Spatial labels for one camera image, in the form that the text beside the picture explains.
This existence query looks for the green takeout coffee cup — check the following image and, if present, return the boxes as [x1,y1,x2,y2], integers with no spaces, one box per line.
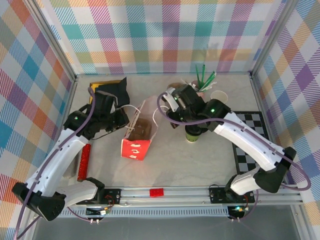
[185,131,202,144]

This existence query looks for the black napkin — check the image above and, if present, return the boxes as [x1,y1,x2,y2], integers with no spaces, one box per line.
[97,76,131,106]

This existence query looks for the white red paper bag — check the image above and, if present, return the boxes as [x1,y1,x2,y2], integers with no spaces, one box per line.
[120,99,171,163]

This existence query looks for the green white paper cup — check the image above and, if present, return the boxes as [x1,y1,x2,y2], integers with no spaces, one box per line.
[210,90,229,104]

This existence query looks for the white wrapped straw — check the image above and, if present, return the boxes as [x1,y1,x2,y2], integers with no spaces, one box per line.
[199,80,218,93]

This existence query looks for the white paper stirrers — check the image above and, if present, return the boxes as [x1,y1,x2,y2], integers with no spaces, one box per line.
[180,78,199,89]

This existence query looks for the yellow napkin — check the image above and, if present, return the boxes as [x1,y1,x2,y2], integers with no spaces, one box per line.
[90,83,100,103]

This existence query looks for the red glitter tube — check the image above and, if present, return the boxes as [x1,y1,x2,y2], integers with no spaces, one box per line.
[76,143,92,182]

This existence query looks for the black grey chessboard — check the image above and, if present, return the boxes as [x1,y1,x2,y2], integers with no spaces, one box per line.
[231,111,272,176]

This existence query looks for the red toy brick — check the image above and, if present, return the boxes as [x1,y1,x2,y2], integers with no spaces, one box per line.
[149,187,165,198]

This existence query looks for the small controller board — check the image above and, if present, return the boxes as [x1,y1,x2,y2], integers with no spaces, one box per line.
[227,205,248,214]
[85,206,111,217]

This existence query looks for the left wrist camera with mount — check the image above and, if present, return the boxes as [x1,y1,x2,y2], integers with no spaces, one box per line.
[109,94,119,113]

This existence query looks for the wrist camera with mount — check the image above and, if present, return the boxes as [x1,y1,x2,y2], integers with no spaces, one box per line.
[163,86,180,112]
[109,94,119,113]

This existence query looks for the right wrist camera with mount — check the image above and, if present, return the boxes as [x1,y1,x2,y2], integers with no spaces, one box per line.
[163,86,180,112]

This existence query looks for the aluminium frame side rail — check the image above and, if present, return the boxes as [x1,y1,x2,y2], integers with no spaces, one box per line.
[31,76,78,188]
[249,73,288,186]

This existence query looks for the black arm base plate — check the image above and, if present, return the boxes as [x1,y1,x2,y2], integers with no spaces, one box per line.
[75,188,123,206]
[208,187,256,205]

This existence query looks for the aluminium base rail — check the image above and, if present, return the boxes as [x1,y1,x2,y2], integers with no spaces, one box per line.
[27,184,305,209]

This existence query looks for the white slotted cable duct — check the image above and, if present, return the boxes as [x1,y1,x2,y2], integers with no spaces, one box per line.
[37,206,232,219]

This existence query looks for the aluminium frame post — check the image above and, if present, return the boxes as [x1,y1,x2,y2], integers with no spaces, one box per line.
[249,0,300,78]
[24,0,77,82]

